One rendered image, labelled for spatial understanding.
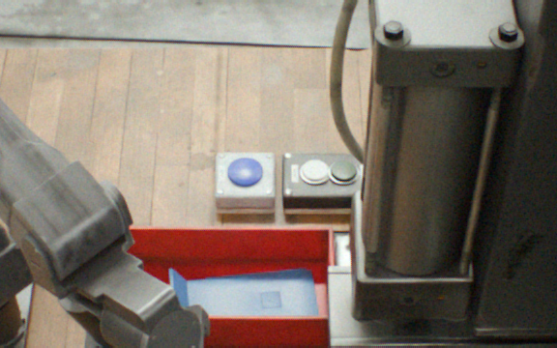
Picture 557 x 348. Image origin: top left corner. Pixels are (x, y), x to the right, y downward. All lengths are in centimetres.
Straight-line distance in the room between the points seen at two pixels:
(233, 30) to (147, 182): 153
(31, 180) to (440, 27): 37
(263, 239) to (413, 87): 60
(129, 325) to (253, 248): 43
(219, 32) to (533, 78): 226
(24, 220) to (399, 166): 30
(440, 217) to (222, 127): 69
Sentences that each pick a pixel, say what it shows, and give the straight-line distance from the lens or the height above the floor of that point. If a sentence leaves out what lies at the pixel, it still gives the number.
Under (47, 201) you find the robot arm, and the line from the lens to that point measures 101.
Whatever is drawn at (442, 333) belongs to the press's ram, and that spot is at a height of 118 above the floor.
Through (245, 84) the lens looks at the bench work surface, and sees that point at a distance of 161.
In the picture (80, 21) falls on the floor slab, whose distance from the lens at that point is 307.
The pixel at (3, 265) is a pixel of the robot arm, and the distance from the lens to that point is 127.
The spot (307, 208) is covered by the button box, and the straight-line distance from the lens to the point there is 147.
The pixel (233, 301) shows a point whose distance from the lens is 139.
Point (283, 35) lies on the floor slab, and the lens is 300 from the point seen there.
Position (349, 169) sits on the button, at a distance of 147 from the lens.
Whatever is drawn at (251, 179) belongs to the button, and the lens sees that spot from 146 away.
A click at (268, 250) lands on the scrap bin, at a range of 141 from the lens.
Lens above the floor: 204
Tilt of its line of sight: 49 degrees down
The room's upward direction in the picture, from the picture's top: 1 degrees clockwise
